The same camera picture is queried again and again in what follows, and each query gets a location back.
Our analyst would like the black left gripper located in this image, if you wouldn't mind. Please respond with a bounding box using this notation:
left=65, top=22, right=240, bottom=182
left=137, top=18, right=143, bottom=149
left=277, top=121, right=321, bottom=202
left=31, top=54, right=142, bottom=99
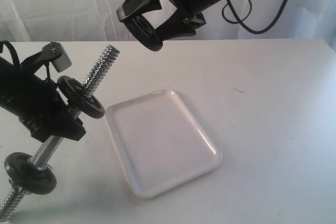
left=1, top=71, right=86, bottom=142

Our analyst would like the black weight plate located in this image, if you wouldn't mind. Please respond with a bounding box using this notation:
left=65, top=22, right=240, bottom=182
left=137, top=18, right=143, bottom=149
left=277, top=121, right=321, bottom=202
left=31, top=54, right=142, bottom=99
left=4, top=152, right=57, bottom=195
left=57, top=76, right=105, bottom=119
left=124, top=15, right=163, bottom=51

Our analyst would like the chrome threaded dumbbell bar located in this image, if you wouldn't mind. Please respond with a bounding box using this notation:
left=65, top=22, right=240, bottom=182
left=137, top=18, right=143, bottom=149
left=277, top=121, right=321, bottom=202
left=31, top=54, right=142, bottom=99
left=1, top=40, right=119, bottom=222

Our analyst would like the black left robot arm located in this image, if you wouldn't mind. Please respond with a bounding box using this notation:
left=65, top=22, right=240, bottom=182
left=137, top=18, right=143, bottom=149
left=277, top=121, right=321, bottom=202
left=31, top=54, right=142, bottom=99
left=1, top=58, right=86, bottom=143

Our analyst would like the white backdrop curtain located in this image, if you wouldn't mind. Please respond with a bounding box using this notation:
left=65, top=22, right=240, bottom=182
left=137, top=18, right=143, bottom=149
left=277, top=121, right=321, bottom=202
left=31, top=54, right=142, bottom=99
left=1, top=0, right=335, bottom=50

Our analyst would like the white rectangular plastic tray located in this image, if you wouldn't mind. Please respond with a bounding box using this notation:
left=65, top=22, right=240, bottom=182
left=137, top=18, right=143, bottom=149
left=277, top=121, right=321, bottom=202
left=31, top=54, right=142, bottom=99
left=105, top=89, right=223, bottom=198

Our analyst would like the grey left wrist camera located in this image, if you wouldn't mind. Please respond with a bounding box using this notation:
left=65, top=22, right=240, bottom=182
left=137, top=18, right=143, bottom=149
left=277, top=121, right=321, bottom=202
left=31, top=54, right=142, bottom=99
left=42, top=41, right=72, bottom=73

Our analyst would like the black left camera cable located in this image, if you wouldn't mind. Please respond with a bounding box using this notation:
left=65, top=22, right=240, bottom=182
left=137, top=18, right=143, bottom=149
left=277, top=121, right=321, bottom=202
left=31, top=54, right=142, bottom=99
left=0, top=40, right=57, bottom=83

